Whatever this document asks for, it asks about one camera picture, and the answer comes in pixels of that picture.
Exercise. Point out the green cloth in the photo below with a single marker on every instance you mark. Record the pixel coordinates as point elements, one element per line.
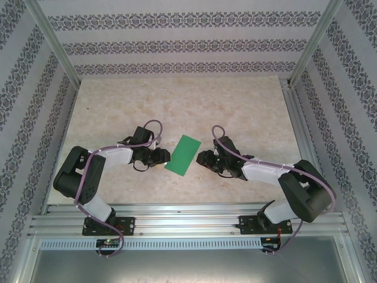
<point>183,156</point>

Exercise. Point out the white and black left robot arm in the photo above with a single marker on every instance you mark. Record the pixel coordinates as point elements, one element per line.
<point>85,177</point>

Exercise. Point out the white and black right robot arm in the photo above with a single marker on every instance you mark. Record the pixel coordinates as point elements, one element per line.
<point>303,188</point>

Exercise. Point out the grey metal sheet panel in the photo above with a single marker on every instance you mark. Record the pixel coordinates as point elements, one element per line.
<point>188,268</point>

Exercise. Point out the small circuit board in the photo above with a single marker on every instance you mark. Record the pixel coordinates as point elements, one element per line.
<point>269,243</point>
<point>107,242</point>

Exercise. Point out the long aluminium mounting rail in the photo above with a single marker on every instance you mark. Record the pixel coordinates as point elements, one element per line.
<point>188,219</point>

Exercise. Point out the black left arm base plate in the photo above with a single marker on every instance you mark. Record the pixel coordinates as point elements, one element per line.
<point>129,224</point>

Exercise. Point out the aluminium side rail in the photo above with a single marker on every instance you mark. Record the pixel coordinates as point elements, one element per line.
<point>306,141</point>

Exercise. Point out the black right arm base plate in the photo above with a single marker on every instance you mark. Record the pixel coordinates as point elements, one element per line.
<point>287,223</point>

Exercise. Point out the aluminium frame post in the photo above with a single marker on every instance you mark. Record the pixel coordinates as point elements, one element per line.
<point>53,38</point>
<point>315,38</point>

